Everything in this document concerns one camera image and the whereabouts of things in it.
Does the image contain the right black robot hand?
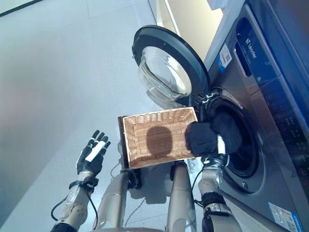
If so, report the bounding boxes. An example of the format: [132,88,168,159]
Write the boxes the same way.
[200,134,230,167]

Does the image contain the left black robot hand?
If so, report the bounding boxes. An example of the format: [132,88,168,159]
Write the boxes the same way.
[76,130,112,178]

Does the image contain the black garment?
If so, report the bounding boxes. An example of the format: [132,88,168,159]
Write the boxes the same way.
[184,113,243,157]

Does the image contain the dark grey washing machine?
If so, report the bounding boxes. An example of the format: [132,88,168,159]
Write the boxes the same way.
[193,2,309,232]

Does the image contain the glossy brown stool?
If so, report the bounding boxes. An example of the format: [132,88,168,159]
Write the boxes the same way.
[117,115,142,189]

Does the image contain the left silver robot leg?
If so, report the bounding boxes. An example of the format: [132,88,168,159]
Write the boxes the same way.
[96,169,141,230]

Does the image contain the silver robot leg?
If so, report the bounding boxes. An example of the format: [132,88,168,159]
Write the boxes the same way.
[166,161,198,232]
[96,169,141,230]

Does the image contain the rectangular wicker laundry basket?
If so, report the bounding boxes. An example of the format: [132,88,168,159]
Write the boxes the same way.
[122,107,199,170]

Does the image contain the right silver robot leg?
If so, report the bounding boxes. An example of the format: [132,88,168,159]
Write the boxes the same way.
[166,161,198,232]

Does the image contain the blue energy label sticker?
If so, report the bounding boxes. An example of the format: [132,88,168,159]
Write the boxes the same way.
[218,43,233,73]

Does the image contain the blue white info sticker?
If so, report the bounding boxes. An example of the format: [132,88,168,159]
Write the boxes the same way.
[267,202,304,232]

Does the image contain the round glass washer door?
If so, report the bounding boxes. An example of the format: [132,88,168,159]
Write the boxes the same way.
[131,25,211,107]

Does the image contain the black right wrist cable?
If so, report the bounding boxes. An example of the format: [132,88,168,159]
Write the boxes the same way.
[190,166,206,209]

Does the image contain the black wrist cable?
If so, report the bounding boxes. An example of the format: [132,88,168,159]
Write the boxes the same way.
[190,166,206,209]
[50,190,99,231]

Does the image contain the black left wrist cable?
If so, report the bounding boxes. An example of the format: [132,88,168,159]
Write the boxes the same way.
[50,190,99,231]

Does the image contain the white floor cable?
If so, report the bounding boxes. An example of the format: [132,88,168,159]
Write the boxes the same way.
[110,159,146,227]

